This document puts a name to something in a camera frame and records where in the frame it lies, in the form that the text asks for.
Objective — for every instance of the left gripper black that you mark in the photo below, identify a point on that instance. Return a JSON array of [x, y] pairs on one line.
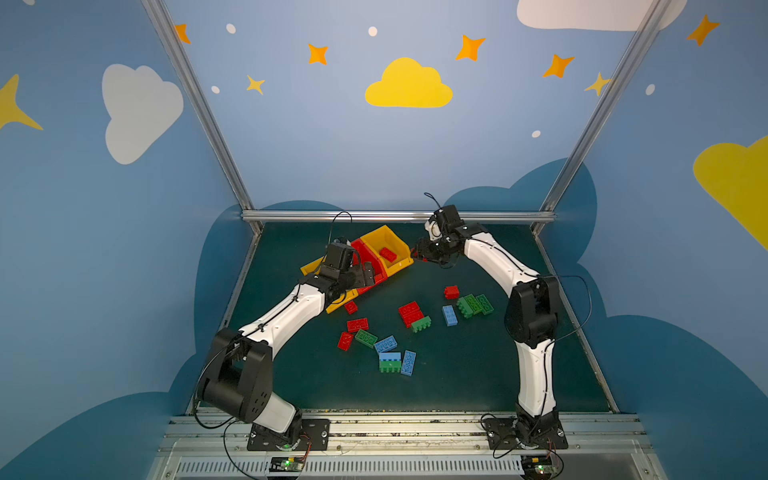
[[362, 274]]

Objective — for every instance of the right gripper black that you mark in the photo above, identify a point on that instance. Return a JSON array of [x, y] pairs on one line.
[[430, 246]]

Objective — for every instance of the small red lego brick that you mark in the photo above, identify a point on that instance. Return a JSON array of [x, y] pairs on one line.
[[351, 307]]

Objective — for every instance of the red bin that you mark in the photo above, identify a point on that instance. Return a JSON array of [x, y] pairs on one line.
[[368, 255]]

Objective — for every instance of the red lego brick top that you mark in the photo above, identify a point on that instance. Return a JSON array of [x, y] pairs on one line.
[[389, 255]]

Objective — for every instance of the large red lego brick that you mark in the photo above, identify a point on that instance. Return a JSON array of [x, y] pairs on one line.
[[410, 313]]

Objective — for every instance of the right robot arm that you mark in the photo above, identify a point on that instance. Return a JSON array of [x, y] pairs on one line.
[[531, 315]]

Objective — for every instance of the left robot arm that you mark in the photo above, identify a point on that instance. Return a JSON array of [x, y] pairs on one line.
[[238, 375]]

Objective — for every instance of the light green lego brick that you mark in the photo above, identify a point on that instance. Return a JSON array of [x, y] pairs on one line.
[[473, 304]]

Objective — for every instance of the green lego brick studs side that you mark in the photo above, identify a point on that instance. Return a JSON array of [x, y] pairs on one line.
[[464, 308]]

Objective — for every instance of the dark green lego brick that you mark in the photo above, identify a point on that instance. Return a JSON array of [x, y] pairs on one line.
[[366, 338]]

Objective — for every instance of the blue lego brick upright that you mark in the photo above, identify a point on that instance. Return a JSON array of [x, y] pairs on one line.
[[450, 316]]

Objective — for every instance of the green lego brick rightmost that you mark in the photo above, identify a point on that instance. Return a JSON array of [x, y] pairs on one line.
[[485, 305]]

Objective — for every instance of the green lego brick center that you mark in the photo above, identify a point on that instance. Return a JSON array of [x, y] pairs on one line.
[[421, 324]]

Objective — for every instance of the blue lego brick tilted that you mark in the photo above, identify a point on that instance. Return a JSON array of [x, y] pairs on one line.
[[386, 345]]

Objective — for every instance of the blue lego on green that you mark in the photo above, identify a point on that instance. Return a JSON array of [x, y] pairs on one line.
[[390, 357]]

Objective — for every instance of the green lego under blue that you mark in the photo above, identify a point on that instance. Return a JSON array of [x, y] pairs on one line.
[[390, 366]]

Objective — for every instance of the blue lego brick lower right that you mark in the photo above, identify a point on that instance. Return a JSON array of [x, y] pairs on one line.
[[408, 363]]

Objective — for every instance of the left controller board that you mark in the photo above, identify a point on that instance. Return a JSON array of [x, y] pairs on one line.
[[287, 465]]

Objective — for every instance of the controller board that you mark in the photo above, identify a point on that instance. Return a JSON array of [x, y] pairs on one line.
[[537, 467], [287, 465]]

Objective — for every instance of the right controller board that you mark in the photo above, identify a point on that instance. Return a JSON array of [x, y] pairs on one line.
[[537, 467]]

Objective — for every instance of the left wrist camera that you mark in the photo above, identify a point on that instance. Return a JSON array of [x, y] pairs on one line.
[[339, 256]]

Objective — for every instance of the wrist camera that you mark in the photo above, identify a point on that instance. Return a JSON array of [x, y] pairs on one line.
[[339, 256], [445, 220]]

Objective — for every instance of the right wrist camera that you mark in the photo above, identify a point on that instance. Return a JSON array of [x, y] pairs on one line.
[[445, 220]]

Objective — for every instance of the horizontal aluminium frame bar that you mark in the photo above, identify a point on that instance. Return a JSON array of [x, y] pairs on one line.
[[363, 216]]

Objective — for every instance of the right aluminium frame post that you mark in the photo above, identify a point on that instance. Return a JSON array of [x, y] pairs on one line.
[[642, 40]]

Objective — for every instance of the aluminium frame post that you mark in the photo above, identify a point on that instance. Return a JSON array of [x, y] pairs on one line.
[[642, 40], [173, 46]]

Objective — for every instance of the left aluminium frame post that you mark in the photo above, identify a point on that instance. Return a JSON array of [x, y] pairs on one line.
[[173, 46]]

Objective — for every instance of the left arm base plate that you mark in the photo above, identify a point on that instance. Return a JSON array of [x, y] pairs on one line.
[[301, 434]]

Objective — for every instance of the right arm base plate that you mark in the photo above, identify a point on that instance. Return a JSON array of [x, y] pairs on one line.
[[511, 433]]

